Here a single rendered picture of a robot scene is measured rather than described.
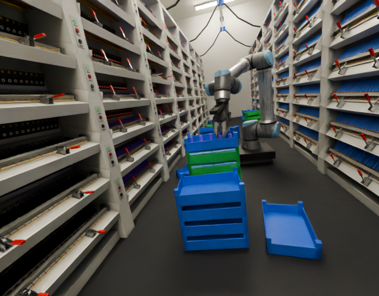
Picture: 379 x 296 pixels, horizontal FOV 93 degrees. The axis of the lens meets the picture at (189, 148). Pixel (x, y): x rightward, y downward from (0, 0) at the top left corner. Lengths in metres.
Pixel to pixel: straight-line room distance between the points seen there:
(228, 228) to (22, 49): 1.01
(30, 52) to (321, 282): 1.27
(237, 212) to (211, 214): 0.11
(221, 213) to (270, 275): 0.28
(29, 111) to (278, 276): 1.05
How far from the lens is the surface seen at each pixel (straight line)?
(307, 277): 0.92
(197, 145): 1.03
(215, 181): 0.99
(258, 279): 0.88
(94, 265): 1.07
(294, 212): 1.21
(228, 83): 1.08
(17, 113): 0.76
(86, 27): 1.15
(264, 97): 1.71
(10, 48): 0.83
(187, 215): 0.87
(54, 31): 1.07
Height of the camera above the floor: 0.68
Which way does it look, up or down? 14 degrees down
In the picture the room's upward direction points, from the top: 9 degrees counter-clockwise
